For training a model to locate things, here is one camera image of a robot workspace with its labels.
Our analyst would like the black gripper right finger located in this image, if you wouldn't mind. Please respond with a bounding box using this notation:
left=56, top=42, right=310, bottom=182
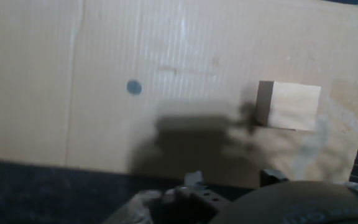
left=260, top=169, right=289, bottom=187

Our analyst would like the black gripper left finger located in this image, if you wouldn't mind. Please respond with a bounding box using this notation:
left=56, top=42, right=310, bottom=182
left=149, top=170, right=229, bottom=224

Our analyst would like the pale wooden cube block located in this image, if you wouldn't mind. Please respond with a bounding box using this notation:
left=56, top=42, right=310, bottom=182
left=255, top=80, right=322, bottom=132

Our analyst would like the dark round target mark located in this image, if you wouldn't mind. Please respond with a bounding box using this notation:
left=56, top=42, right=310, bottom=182
left=126, top=79, right=142, bottom=96

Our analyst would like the brown cardboard sheet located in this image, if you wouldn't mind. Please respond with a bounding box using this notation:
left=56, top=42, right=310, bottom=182
left=0, top=0, right=358, bottom=189

